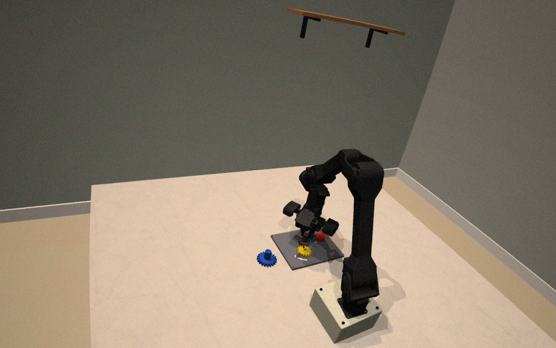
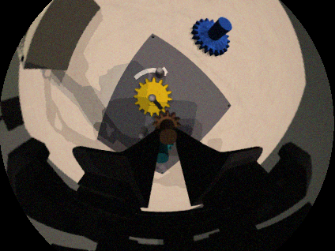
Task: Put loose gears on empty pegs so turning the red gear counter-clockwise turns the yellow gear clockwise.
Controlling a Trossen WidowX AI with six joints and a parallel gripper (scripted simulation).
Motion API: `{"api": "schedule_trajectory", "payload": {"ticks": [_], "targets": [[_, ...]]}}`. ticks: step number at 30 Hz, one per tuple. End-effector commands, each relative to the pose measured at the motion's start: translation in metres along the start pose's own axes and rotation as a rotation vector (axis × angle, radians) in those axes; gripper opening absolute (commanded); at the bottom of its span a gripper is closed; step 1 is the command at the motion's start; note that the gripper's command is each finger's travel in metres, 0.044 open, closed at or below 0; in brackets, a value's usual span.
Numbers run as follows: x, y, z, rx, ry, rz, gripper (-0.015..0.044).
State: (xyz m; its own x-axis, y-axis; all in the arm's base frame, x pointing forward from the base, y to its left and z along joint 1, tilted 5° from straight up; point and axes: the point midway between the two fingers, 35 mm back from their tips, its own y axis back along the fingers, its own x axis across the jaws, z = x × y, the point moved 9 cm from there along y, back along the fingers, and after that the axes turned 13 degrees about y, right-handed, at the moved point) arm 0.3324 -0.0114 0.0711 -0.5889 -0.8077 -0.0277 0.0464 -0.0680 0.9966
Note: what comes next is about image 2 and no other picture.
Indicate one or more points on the brown gear with tall cylinder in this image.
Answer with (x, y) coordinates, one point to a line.
(168, 126)

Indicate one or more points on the yellow gear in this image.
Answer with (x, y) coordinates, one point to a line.
(152, 88)

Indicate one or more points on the teal gear with tall hub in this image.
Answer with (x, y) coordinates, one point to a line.
(163, 152)

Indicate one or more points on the blue gear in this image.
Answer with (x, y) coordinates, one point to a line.
(212, 35)

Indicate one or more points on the white curved strip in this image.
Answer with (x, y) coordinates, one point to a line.
(148, 71)

